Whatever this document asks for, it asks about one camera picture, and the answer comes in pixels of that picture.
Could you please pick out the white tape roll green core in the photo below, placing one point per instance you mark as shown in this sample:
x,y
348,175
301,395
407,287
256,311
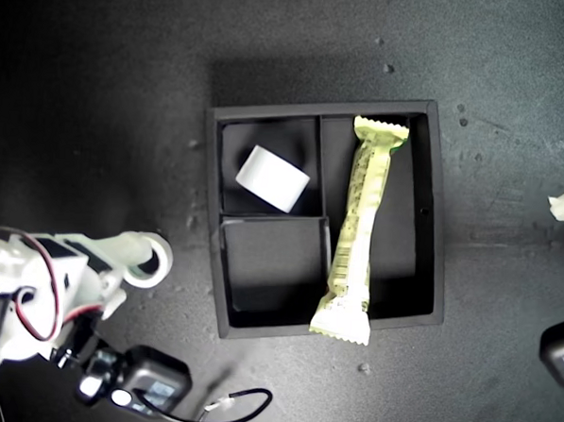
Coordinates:
x,y
167,261

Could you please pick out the black compartment tray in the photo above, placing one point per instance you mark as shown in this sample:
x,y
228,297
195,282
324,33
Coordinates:
x,y
269,267

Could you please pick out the pale yellow snack bar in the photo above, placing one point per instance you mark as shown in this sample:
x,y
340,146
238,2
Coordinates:
x,y
357,224

